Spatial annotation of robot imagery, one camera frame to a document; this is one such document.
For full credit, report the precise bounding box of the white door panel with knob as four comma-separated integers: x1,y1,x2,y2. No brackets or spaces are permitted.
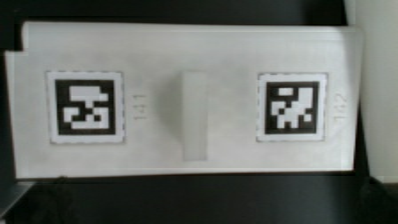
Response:
6,22,363,179

